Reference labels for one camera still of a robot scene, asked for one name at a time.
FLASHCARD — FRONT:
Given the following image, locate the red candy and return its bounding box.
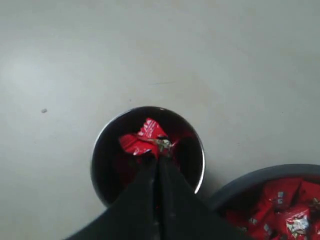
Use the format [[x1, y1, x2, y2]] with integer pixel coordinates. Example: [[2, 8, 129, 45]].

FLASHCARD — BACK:
[[137, 117, 168, 139], [118, 133, 159, 159]]

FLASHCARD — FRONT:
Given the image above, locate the stainless steel bowl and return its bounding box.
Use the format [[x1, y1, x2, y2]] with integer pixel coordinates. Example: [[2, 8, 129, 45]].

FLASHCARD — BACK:
[[208, 163, 320, 240]]

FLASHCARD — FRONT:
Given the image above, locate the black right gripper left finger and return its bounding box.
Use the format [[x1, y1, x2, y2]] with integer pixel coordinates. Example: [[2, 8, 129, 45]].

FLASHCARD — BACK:
[[68, 159, 157, 240]]

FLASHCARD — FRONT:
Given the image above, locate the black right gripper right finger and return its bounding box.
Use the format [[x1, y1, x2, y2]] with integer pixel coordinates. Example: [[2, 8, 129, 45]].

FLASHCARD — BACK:
[[158, 157, 250, 240]]

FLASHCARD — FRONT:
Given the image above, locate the stainless steel cup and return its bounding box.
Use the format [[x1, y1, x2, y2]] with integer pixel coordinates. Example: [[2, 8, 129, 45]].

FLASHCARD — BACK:
[[90, 106, 205, 207]]

